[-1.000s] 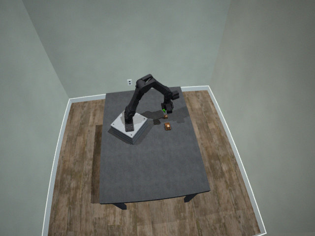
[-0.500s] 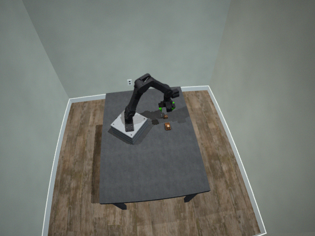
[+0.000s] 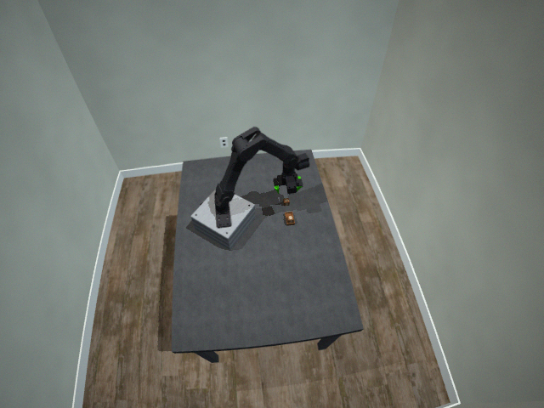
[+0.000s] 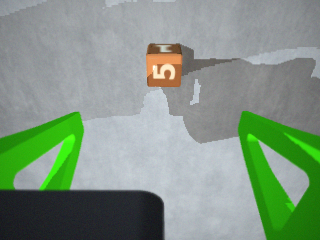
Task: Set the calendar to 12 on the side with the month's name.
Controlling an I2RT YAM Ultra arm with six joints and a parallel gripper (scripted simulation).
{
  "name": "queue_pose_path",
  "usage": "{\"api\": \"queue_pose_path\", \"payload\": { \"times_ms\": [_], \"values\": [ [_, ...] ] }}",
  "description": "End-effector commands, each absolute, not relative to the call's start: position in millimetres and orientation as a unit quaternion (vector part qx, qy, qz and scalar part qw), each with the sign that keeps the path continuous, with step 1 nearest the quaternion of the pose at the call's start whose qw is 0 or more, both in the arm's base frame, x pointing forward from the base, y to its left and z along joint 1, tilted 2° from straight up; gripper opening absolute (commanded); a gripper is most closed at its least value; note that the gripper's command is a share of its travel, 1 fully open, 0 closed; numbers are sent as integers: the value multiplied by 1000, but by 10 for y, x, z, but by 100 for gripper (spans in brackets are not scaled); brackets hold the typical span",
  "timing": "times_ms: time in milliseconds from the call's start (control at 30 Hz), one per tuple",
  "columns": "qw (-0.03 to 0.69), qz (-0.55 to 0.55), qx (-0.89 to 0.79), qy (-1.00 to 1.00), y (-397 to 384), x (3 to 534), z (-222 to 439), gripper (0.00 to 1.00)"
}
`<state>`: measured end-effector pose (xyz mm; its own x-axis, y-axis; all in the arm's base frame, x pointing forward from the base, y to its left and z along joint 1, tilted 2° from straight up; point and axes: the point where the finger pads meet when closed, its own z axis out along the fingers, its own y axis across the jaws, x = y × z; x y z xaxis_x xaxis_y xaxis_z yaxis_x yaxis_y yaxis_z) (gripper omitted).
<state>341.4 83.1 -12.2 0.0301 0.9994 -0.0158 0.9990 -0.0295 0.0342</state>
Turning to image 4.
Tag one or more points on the brown number cube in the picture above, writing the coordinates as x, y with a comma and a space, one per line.
164, 65

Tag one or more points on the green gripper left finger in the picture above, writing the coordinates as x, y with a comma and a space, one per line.
20, 149

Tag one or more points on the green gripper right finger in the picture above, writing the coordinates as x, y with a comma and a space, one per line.
282, 220

